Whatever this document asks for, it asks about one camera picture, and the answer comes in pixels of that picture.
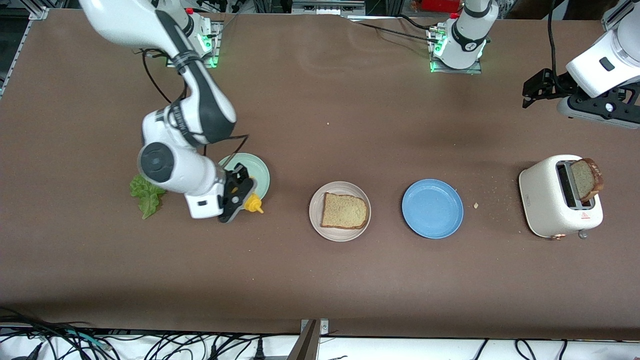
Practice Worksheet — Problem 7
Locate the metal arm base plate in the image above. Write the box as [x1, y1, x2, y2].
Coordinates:
[427, 27, 483, 75]
[165, 20, 224, 69]

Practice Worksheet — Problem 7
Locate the teal cable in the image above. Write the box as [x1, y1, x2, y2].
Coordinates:
[62, 330, 108, 349]

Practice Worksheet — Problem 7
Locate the red box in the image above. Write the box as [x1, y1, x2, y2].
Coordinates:
[412, 0, 466, 13]

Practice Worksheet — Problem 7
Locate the aluminium frame profile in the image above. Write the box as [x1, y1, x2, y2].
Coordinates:
[600, 0, 628, 32]
[0, 7, 49, 97]

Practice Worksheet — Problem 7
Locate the yellow squeeze bottle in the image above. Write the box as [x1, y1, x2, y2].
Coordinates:
[243, 193, 265, 215]

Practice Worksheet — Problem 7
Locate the green lettuce leaf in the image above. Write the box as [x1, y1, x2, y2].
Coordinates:
[129, 173, 167, 220]

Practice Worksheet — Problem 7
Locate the beige plate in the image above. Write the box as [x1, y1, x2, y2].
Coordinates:
[308, 181, 372, 243]

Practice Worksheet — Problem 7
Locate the blue plate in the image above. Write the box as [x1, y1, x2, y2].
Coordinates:
[401, 178, 465, 240]

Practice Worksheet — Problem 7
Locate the black base cable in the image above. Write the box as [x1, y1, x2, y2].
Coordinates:
[357, 14, 437, 44]

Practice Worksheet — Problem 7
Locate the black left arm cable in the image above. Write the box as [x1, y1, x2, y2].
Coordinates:
[547, 0, 561, 83]

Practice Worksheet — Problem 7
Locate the mint green plate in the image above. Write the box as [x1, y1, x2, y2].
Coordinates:
[217, 152, 271, 202]

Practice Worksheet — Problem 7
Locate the light brown bread slice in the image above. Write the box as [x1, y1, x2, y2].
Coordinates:
[320, 192, 370, 231]

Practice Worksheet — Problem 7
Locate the white toaster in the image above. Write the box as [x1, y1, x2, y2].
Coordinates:
[518, 154, 604, 240]

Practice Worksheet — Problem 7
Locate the dark crust bread slice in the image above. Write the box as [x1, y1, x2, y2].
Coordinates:
[570, 158, 605, 203]

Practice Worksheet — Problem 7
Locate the metal mount beam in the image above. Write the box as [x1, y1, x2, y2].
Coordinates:
[286, 318, 331, 360]

